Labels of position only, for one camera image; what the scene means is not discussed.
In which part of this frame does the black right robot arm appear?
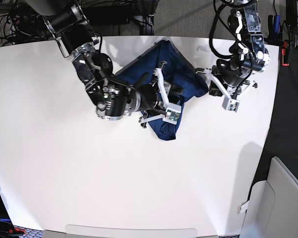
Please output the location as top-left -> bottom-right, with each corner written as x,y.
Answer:
27,0 -> 182,124

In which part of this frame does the white paper tag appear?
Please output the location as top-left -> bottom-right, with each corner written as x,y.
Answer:
237,201 -> 249,214

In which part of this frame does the white plastic bin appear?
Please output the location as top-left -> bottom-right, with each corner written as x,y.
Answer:
240,157 -> 298,238

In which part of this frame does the red and black clamp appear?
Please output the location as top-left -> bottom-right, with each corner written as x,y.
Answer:
281,40 -> 290,66

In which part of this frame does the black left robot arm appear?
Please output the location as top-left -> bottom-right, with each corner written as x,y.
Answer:
209,0 -> 270,99

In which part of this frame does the blue long-sleeve T-shirt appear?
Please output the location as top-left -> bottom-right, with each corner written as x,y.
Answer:
112,40 -> 209,141

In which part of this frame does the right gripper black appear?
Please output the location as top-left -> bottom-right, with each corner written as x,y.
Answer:
135,79 -> 184,111

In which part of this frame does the black aluminium frame post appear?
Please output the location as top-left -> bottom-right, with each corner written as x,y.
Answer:
136,0 -> 155,36

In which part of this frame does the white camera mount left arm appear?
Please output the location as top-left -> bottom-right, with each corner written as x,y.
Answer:
195,68 -> 258,113

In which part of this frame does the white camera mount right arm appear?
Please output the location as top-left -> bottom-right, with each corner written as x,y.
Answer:
139,60 -> 182,128

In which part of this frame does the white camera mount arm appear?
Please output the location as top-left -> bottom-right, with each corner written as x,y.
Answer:
139,60 -> 182,128
195,68 -> 258,113

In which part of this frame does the dark grey cloth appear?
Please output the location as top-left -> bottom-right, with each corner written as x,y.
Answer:
252,49 -> 298,184

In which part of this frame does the blue handled tool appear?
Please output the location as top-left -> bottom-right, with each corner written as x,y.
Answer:
273,15 -> 280,41

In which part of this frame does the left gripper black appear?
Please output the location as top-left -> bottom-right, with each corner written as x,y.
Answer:
209,65 -> 250,97

